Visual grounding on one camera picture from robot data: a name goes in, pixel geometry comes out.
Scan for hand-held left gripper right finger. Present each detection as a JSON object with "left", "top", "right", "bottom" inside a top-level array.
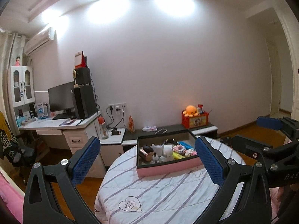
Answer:
[{"left": 195, "top": 136, "right": 271, "bottom": 224}]

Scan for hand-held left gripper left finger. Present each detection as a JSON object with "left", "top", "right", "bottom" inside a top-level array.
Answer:
[{"left": 23, "top": 136, "right": 101, "bottom": 224}]

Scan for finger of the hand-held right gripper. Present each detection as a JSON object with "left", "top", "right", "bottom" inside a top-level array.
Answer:
[
  {"left": 231, "top": 134, "right": 299, "bottom": 175},
  {"left": 256, "top": 116, "right": 299, "bottom": 143}
]

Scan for white doll figurine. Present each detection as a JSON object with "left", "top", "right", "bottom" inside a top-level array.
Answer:
[{"left": 162, "top": 145, "right": 174, "bottom": 161}]

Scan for pink cardboard box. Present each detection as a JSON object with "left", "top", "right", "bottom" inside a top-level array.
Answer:
[{"left": 136, "top": 131, "right": 204, "bottom": 178}]

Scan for rose gold metal cup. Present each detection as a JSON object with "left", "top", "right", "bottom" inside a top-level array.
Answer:
[{"left": 139, "top": 145, "right": 155, "bottom": 162}]

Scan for white desk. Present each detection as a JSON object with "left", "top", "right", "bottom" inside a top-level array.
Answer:
[{"left": 19, "top": 112, "right": 103, "bottom": 173}]

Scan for white nightstand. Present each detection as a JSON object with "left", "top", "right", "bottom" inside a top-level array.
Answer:
[{"left": 100, "top": 128, "right": 127, "bottom": 168}]

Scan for clear bottle with red cap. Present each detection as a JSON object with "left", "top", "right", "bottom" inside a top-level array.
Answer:
[{"left": 98, "top": 116, "right": 110, "bottom": 139}]

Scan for white door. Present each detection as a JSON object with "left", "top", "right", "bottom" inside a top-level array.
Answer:
[{"left": 266, "top": 40, "right": 281, "bottom": 117}]

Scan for red storage box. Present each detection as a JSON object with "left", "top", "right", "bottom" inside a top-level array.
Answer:
[{"left": 182, "top": 111, "right": 209, "bottom": 129}]

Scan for black and white low cabinet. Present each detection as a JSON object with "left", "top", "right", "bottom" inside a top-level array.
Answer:
[{"left": 123, "top": 122, "right": 218, "bottom": 146}]

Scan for black keyboard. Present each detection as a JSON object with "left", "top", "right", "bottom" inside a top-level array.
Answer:
[{"left": 53, "top": 113, "right": 76, "bottom": 120}]

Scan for orange octopus plush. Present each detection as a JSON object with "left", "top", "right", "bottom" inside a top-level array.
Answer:
[{"left": 183, "top": 105, "right": 199, "bottom": 117}]

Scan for black computer tower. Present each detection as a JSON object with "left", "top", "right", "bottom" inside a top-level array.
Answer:
[{"left": 71, "top": 84, "right": 97, "bottom": 119}]

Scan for red paper ornament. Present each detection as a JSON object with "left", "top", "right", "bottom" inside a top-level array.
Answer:
[{"left": 128, "top": 115, "right": 136, "bottom": 133}]

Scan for round table striped cloth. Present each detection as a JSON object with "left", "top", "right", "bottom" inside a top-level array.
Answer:
[{"left": 95, "top": 136, "right": 248, "bottom": 224}]

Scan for black office chair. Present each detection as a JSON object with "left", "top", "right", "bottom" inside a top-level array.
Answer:
[{"left": 0, "top": 111, "right": 35, "bottom": 182}]

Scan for blue and white box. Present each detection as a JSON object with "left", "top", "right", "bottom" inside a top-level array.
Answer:
[{"left": 36, "top": 101, "right": 48, "bottom": 119}]

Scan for black computer monitor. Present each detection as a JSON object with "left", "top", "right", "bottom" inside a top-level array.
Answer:
[{"left": 48, "top": 82, "right": 76, "bottom": 119}]

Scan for yellow leopard print cloth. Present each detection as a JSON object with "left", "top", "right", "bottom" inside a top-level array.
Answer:
[{"left": 0, "top": 111, "right": 19, "bottom": 159}]

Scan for black speaker box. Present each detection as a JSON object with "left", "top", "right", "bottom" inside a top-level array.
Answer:
[{"left": 74, "top": 68, "right": 91, "bottom": 86}]

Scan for plain pink bedsheet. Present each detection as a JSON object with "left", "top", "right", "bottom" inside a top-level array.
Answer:
[{"left": 0, "top": 175, "right": 26, "bottom": 224}]

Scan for white glass-door cabinet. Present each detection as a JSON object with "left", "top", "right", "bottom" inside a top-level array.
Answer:
[{"left": 7, "top": 66, "right": 35, "bottom": 109}]

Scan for red gift box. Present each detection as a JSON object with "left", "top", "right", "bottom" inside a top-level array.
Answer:
[{"left": 75, "top": 51, "right": 88, "bottom": 69}]

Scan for white air conditioner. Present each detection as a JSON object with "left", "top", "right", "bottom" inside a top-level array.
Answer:
[{"left": 24, "top": 27, "right": 56, "bottom": 56}]

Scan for black power cables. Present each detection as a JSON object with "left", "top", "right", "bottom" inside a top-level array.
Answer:
[{"left": 106, "top": 106, "right": 125, "bottom": 131}]

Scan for white wall socket strip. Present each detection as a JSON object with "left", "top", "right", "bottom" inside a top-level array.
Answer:
[{"left": 108, "top": 102, "right": 127, "bottom": 112}]

